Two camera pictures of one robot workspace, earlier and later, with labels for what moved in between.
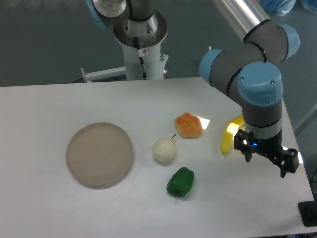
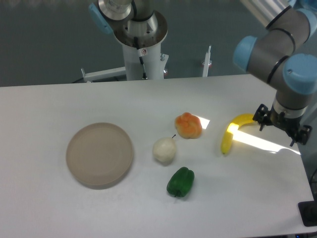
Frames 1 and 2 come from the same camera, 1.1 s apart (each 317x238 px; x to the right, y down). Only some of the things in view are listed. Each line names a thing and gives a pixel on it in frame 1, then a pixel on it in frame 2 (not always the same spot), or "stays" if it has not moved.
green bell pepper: [181, 182] stays
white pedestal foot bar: [110, 73] stays
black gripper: [267, 140] → [291, 126]
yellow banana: [228, 136] stays
